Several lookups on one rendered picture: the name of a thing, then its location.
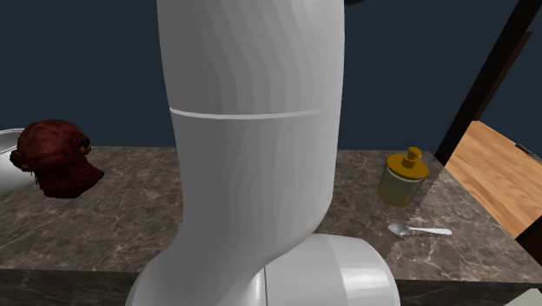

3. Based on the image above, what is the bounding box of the yellow soap dispenser jar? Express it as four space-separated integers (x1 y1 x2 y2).
377 146 430 208

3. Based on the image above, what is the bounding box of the white spoon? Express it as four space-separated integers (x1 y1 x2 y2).
387 223 453 237

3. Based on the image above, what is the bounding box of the dark red creature head figure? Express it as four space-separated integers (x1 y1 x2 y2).
10 119 105 199

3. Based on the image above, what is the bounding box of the white bowl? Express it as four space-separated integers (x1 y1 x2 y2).
0 128 35 194

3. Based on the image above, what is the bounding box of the wooden door with dark frame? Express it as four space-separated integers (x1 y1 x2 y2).
433 0 542 256

